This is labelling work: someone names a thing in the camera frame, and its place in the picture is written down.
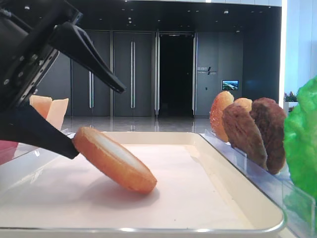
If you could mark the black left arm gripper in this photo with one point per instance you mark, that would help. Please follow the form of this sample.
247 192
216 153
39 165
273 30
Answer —
26 53

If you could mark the brown meat patty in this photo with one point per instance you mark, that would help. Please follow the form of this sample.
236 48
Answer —
269 117
244 134

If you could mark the clear left side rack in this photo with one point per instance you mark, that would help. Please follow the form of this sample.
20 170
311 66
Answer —
20 154

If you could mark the green lettuce leaf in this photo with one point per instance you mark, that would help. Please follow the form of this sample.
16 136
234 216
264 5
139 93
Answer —
300 139

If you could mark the rear brown meat patty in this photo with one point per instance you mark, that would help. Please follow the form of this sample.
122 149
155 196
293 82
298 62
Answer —
269 117

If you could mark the bun slice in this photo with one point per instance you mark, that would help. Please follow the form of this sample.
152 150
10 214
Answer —
114 160

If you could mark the small wall display screen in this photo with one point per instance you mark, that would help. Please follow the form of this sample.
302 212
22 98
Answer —
230 85

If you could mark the clear lettuce rack rail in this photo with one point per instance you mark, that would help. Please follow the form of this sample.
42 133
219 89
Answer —
301 210

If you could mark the front brown meat patty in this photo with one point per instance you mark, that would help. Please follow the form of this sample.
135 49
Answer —
244 134

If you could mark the pale cheese slice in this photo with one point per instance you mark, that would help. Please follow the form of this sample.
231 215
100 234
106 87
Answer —
41 104
57 112

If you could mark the pale cheese slice right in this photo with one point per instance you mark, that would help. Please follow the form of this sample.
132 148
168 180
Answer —
57 112

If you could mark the front bun half in rack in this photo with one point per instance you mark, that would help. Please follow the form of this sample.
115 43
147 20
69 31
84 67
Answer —
245 103

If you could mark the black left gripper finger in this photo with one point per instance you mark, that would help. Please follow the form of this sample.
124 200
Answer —
25 125

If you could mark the white serving tray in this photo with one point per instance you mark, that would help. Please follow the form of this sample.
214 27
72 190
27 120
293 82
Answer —
199 194

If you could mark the clear patty rack rail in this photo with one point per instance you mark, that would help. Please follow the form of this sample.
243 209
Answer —
268 183

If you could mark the potted flowers in background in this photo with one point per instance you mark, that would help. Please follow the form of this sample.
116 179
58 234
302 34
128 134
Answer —
291 97

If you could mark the pale cheese slice left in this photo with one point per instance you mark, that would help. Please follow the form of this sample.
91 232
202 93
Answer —
41 104

